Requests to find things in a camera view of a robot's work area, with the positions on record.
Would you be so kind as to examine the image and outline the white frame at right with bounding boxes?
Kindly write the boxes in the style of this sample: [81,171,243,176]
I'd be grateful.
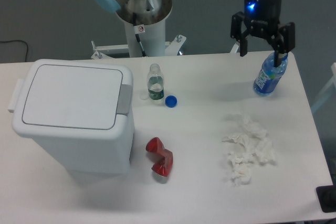
[310,62,335,114]

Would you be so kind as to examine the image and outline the blue plastic water bottle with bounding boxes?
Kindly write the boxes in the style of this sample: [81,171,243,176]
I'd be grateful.
[253,52,288,96]

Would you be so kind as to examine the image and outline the crushed red soda can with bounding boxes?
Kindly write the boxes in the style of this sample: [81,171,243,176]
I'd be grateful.
[145,137,173,177]

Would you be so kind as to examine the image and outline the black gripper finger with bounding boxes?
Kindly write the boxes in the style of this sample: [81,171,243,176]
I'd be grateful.
[230,12,248,57]
[274,22,295,67]

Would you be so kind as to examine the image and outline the crumpled white tissue left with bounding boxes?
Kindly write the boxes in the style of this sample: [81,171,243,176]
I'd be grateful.
[222,133,254,153]

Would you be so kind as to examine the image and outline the crumpled white tissue top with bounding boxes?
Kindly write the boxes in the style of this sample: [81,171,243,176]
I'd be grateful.
[227,114,268,142]

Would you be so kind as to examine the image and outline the crumpled white tissue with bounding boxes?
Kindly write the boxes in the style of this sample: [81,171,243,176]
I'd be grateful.
[227,114,268,142]
[222,133,254,153]
[255,138,277,165]
[227,152,254,186]

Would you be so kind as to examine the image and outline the crumpled white tissue bottom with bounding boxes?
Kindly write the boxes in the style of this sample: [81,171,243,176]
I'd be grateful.
[227,152,254,186]

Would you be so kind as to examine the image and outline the clear empty plastic bottle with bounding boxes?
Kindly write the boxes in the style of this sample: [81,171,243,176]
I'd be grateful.
[146,63,164,103]

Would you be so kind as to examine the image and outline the black cable on floor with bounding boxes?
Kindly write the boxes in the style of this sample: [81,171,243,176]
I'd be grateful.
[0,39,29,63]

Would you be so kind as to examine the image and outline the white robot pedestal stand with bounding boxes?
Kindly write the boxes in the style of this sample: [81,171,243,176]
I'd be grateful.
[94,0,186,57]

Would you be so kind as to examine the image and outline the white bottle cap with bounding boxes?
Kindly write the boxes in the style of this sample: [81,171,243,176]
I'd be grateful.
[139,93,149,100]

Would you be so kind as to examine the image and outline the white plastic trash can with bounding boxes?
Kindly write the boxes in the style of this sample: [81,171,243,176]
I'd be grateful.
[12,59,134,174]

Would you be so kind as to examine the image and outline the crumpled white tissue right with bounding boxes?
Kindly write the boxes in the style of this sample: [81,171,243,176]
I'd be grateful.
[255,138,277,165]

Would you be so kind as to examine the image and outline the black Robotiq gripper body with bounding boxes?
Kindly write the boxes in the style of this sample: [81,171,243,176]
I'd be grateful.
[244,0,281,45]

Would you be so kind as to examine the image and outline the black device at edge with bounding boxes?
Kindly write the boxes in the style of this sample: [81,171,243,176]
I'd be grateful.
[316,185,335,213]

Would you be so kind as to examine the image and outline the blue bottle cap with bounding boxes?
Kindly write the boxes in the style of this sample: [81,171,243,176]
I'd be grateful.
[165,95,177,108]

